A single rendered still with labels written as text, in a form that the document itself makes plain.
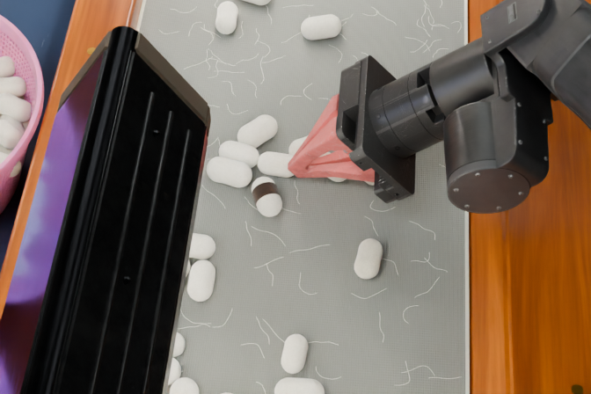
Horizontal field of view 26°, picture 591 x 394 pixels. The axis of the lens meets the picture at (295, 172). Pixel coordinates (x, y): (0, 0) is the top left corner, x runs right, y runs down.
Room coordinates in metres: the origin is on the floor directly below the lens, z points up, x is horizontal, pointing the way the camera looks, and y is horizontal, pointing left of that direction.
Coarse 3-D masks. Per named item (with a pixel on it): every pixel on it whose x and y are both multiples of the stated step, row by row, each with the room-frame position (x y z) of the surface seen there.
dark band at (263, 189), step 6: (258, 186) 0.64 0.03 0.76; (264, 186) 0.64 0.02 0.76; (270, 186) 0.64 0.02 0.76; (276, 186) 0.64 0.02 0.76; (252, 192) 0.64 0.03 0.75; (258, 192) 0.63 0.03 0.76; (264, 192) 0.63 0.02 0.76; (270, 192) 0.63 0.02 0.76; (276, 192) 0.63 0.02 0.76; (258, 198) 0.63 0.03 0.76
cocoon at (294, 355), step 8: (296, 336) 0.50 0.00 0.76; (288, 344) 0.49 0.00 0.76; (296, 344) 0.49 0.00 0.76; (304, 344) 0.49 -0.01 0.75; (288, 352) 0.49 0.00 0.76; (296, 352) 0.49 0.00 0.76; (304, 352) 0.49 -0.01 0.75; (288, 360) 0.48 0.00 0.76; (296, 360) 0.48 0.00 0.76; (304, 360) 0.48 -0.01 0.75; (288, 368) 0.48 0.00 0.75; (296, 368) 0.48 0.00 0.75
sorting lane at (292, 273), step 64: (192, 0) 0.88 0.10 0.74; (320, 0) 0.88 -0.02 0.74; (384, 0) 0.88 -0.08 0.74; (448, 0) 0.88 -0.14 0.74; (192, 64) 0.79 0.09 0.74; (256, 64) 0.79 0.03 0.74; (320, 64) 0.79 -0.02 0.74; (384, 64) 0.79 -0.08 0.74; (320, 192) 0.65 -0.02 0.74; (256, 256) 0.58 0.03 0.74; (320, 256) 0.58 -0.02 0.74; (384, 256) 0.58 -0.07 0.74; (448, 256) 0.58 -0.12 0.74; (192, 320) 0.52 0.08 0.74; (256, 320) 0.52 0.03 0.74; (320, 320) 0.52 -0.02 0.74; (384, 320) 0.52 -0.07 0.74; (448, 320) 0.52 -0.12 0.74; (256, 384) 0.47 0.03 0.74; (384, 384) 0.47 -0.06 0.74; (448, 384) 0.47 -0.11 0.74
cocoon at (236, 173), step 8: (216, 160) 0.66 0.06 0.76; (224, 160) 0.66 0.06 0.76; (232, 160) 0.67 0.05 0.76; (208, 168) 0.66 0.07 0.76; (216, 168) 0.66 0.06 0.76; (224, 168) 0.66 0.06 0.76; (232, 168) 0.66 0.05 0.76; (240, 168) 0.66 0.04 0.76; (248, 168) 0.66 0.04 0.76; (208, 176) 0.66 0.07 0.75; (216, 176) 0.65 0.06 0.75; (224, 176) 0.65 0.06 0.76; (232, 176) 0.65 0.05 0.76; (240, 176) 0.65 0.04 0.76; (248, 176) 0.65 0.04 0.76; (232, 184) 0.65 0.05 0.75; (240, 184) 0.65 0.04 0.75
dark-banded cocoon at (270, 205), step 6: (258, 180) 0.64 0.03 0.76; (264, 180) 0.64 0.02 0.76; (270, 180) 0.65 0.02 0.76; (252, 186) 0.64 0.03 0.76; (264, 198) 0.63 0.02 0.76; (270, 198) 0.63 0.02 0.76; (276, 198) 0.63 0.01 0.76; (258, 204) 0.62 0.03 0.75; (264, 204) 0.62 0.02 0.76; (270, 204) 0.62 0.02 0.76; (276, 204) 0.62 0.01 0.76; (264, 210) 0.62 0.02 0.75; (270, 210) 0.62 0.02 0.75; (276, 210) 0.62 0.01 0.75; (270, 216) 0.62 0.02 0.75
